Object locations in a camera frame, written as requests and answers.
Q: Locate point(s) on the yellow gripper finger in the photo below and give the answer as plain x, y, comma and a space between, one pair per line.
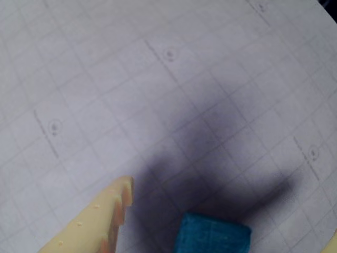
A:
89, 221
333, 247

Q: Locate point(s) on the blue block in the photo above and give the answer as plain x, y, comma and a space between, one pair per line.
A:
210, 234

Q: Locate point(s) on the grid-printed gift wrap paper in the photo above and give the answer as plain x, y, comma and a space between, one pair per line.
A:
131, 79

